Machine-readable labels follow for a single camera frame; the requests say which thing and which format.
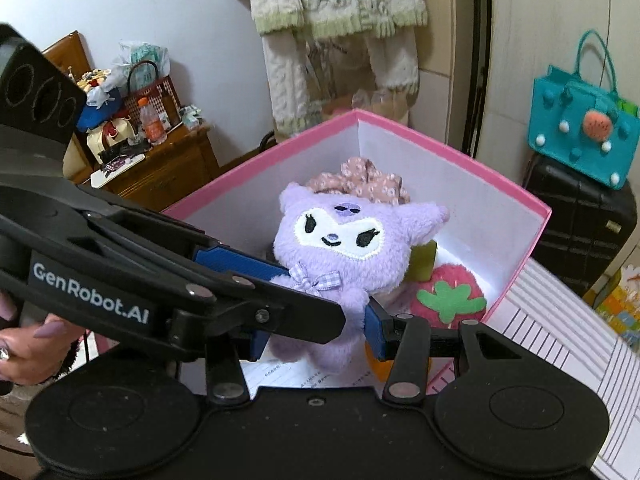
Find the brown wicker basket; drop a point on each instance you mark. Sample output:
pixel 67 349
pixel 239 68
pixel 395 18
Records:
pixel 160 92

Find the blue flower bouquet box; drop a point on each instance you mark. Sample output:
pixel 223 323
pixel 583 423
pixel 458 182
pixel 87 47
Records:
pixel 102 88

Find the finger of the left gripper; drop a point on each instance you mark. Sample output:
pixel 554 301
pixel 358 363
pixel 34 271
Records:
pixel 224 302
pixel 223 259

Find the cream green knitted cardigan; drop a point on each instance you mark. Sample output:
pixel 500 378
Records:
pixel 382 31

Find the pink cardboard box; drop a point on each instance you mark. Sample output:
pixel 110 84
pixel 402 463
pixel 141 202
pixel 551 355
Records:
pixel 493 224

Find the purple Kuromi plush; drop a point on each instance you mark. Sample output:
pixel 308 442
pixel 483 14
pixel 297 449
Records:
pixel 345 249

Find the black suitcase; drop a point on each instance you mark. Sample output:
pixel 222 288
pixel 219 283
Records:
pixel 589 224

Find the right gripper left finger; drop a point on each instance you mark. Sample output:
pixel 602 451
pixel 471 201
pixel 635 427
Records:
pixel 225 381

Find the left hand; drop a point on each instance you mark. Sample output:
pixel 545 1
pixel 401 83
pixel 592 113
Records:
pixel 37 352

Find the red strawberry plush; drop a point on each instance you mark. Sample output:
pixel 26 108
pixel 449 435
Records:
pixel 450 297

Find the wooden nightstand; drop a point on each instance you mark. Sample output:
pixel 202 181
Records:
pixel 171 171

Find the teal felt handbag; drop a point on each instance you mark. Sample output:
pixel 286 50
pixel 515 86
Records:
pixel 587 128

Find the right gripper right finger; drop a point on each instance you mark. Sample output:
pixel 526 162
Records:
pixel 405 340

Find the orange drink bottle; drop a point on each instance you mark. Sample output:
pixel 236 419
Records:
pixel 150 120

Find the printed paper sheet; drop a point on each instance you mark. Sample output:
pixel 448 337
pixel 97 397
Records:
pixel 269 372

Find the orange plush fruit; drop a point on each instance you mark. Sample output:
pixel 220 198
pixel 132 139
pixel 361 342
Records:
pixel 380 369

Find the green plush fruit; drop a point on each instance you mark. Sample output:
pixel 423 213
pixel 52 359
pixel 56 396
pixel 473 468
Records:
pixel 421 262

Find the white brown round plush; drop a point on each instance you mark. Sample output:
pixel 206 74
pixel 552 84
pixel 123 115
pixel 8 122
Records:
pixel 269 254

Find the pink floral fabric cap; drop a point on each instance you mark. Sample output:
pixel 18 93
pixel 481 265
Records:
pixel 359 177

